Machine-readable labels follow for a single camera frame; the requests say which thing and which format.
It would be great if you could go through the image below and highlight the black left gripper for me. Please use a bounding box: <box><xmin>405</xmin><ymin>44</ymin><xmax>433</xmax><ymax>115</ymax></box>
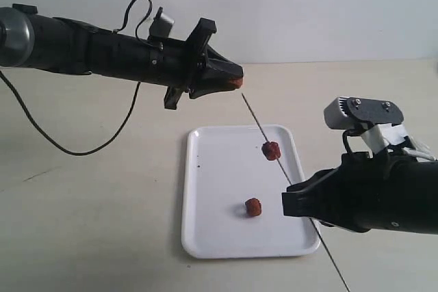
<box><xmin>114</xmin><ymin>18</ymin><xmax>244</xmax><ymax>110</ymax></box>

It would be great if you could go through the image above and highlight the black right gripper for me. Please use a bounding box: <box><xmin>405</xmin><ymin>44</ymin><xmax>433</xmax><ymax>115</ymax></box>
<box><xmin>281</xmin><ymin>152</ymin><xmax>437</xmax><ymax>234</ymax></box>

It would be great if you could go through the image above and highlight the brown meatball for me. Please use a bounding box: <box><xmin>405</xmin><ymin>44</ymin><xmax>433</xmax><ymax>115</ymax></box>
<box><xmin>228</xmin><ymin>78</ymin><xmax>243</xmax><ymax>89</ymax></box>
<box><xmin>261</xmin><ymin>142</ymin><xmax>281</xmax><ymax>161</ymax></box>
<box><xmin>244</xmin><ymin>198</ymin><xmax>262</xmax><ymax>217</ymax></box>

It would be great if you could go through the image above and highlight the thin metal skewer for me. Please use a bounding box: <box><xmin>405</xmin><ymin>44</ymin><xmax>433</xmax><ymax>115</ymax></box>
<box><xmin>241</xmin><ymin>92</ymin><xmax>351</xmax><ymax>283</ymax></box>

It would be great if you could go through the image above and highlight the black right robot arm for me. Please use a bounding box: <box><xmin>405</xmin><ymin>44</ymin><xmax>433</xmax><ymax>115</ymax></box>
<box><xmin>282</xmin><ymin>152</ymin><xmax>437</xmax><ymax>235</ymax></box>

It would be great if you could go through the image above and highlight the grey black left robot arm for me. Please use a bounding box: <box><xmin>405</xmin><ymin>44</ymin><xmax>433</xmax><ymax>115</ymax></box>
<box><xmin>1</xmin><ymin>4</ymin><xmax>244</xmax><ymax>109</ymax></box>

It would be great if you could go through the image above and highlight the white rectangular plastic tray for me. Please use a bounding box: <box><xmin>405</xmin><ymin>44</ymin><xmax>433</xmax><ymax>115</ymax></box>
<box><xmin>181</xmin><ymin>124</ymin><xmax>320</xmax><ymax>259</ymax></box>

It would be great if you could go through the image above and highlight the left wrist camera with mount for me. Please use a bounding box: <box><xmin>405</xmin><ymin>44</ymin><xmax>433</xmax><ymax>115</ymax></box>
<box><xmin>149</xmin><ymin>7</ymin><xmax>175</xmax><ymax>40</ymax></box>

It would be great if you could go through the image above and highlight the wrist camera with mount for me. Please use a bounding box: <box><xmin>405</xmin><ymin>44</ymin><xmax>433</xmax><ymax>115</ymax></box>
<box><xmin>323</xmin><ymin>96</ymin><xmax>438</xmax><ymax>163</ymax></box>
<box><xmin>149</xmin><ymin>7</ymin><xmax>175</xmax><ymax>40</ymax></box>

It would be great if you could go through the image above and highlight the black right camera cable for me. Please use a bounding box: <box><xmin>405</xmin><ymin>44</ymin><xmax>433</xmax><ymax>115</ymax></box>
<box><xmin>342</xmin><ymin>127</ymin><xmax>374</xmax><ymax>156</ymax></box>

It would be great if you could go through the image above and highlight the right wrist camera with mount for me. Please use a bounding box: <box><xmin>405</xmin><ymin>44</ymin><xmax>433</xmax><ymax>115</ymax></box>
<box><xmin>323</xmin><ymin>96</ymin><xmax>438</xmax><ymax>163</ymax></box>

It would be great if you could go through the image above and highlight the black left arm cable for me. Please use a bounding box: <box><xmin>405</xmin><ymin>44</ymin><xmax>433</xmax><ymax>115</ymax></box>
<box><xmin>0</xmin><ymin>0</ymin><xmax>155</xmax><ymax>155</ymax></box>

